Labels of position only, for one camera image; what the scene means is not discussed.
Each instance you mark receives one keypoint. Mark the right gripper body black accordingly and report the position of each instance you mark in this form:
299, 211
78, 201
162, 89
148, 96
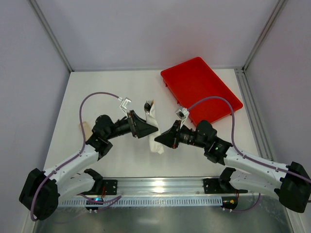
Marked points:
175, 135

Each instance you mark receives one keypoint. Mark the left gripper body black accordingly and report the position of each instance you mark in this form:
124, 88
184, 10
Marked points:
132, 124

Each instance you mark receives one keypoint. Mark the white paper napkin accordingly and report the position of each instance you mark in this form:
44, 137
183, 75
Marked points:
155, 147

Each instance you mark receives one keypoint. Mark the silver fork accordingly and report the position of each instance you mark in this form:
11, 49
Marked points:
147, 106

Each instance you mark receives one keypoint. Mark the red plastic tray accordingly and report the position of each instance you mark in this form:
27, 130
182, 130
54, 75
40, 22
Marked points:
193, 80

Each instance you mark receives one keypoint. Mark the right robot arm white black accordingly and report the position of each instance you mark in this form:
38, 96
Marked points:
290, 184

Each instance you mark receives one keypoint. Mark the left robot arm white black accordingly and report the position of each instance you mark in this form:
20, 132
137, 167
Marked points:
44, 190

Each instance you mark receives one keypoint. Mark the wooden utensil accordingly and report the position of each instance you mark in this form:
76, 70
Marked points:
87, 129

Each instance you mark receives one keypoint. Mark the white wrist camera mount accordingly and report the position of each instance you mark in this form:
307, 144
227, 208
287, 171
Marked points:
183, 114

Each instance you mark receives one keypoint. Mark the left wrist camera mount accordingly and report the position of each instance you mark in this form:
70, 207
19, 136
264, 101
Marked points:
124, 104

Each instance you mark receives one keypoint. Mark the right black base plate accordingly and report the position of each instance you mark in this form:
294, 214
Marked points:
212, 186

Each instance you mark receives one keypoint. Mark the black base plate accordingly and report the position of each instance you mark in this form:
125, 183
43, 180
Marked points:
103, 188
212, 186

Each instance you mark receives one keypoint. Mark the aluminium front rail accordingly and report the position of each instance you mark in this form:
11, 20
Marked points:
162, 185

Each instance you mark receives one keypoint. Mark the aluminium rail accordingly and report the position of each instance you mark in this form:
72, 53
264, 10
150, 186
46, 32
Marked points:
257, 127
162, 185

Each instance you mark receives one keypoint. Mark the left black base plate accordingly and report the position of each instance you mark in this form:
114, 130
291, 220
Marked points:
103, 188

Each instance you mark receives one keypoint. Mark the slotted white cable duct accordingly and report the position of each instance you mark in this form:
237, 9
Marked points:
148, 202

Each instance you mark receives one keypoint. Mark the right side aluminium rail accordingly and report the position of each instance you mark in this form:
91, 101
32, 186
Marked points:
257, 127

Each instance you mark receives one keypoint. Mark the left aluminium frame post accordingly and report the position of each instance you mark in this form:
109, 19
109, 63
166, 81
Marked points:
47, 28

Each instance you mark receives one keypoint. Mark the aluminium frame post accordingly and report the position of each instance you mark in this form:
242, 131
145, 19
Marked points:
47, 28
277, 10

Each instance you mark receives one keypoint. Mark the right aluminium frame post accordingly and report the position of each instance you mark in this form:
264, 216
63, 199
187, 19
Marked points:
277, 10

